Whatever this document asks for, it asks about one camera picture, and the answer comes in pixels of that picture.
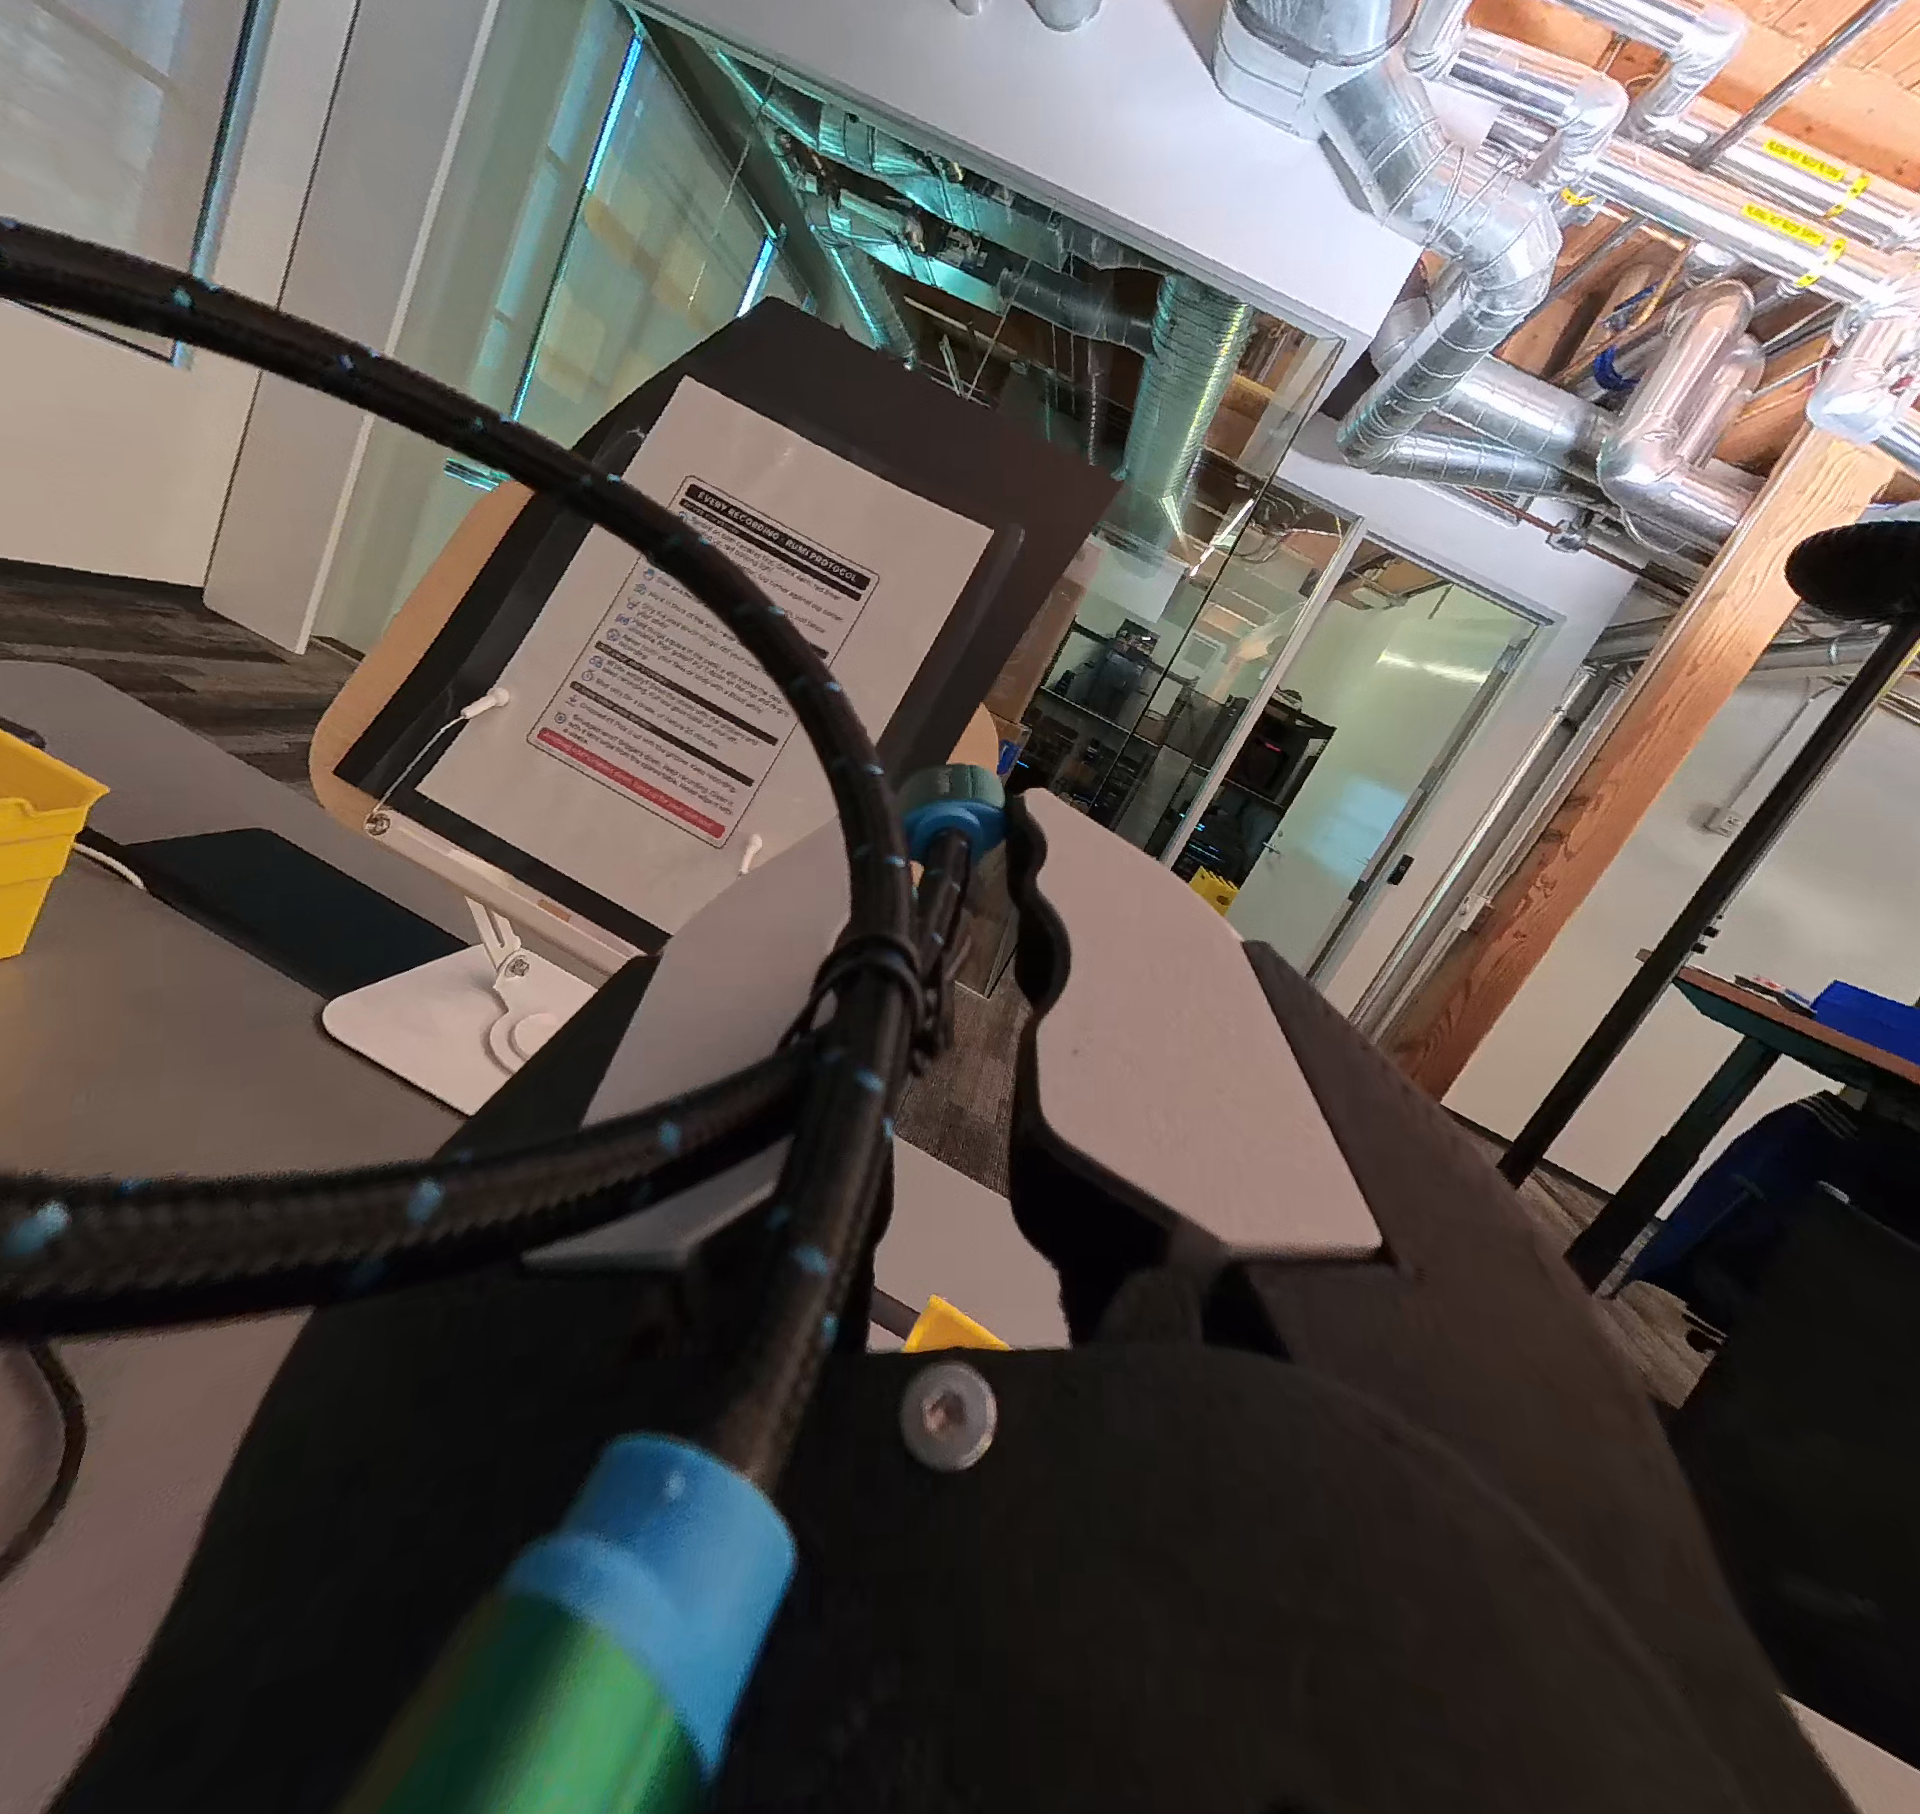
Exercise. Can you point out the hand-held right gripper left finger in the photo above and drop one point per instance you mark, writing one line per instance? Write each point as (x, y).
(720, 975)

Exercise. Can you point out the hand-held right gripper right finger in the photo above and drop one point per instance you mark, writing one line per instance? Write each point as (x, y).
(1185, 1064)

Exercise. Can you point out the yellow plastic bin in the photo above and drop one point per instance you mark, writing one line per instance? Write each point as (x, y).
(30, 854)

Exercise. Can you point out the small yellow crate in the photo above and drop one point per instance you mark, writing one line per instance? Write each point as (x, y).
(1215, 890)

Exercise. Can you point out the black storage shelf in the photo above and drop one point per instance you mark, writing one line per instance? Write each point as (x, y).
(1170, 748)

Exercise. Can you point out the instruction sign on white stand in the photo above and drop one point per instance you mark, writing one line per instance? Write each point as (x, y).
(751, 615)

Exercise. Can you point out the dark blue pad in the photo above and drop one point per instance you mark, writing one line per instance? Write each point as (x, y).
(284, 900)

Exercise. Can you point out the black floor lamp pole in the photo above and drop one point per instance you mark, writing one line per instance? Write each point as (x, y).
(1694, 929)

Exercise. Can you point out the wooden top desk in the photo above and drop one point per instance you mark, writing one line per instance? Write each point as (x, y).
(1748, 997)

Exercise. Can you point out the blue jacket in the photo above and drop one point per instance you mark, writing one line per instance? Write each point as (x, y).
(1771, 1168)

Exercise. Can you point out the blue plastic bin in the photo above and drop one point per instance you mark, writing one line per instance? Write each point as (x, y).
(1868, 1019)

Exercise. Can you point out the silver insulated pipes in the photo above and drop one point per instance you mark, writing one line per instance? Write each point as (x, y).
(1440, 271)

